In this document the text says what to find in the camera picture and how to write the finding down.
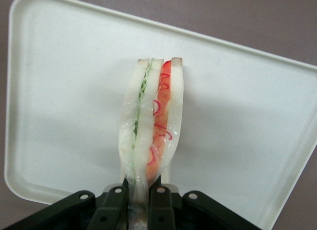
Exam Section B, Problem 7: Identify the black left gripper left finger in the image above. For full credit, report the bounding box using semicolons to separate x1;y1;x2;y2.
0;178;130;230

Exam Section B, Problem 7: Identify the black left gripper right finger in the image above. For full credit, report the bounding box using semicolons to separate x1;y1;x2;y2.
147;175;262;230

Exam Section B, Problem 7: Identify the plastic-wrapped sandwich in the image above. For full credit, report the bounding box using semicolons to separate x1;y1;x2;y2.
117;56;185;230

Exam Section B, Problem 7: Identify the white plastic tray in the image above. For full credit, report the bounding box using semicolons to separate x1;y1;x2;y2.
3;0;317;230

